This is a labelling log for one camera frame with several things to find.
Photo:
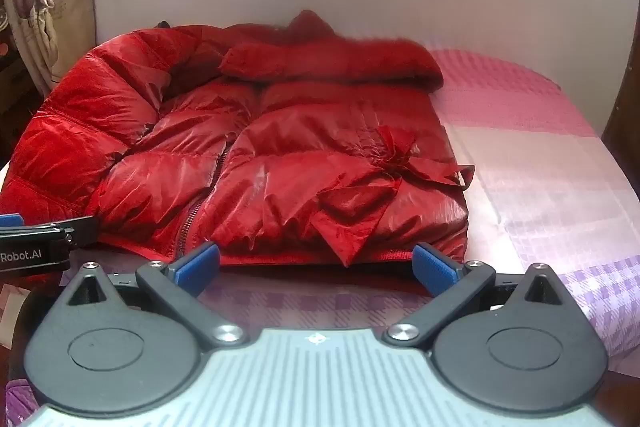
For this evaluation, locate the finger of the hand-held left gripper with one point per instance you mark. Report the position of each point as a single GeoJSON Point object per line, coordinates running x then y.
{"type": "Point", "coordinates": [82, 231]}
{"type": "Point", "coordinates": [10, 220]}

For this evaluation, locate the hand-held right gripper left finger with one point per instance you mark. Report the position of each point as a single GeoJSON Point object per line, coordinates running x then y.
{"type": "Point", "coordinates": [196, 268]}

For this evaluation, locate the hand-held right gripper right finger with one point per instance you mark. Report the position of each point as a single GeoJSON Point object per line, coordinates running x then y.
{"type": "Point", "coordinates": [436, 268]}

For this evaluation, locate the red puffer jacket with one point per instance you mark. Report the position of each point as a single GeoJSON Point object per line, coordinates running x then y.
{"type": "Point", "coordinates": [280, 147]}

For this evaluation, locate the pink checked blanket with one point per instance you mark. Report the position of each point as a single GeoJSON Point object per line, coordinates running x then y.
{"type": "Point", "coordinates": [530, 142]}

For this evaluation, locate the dark cloth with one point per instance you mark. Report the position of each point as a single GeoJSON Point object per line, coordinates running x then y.
{"type": "Point", "coordinates": [162, 25]}

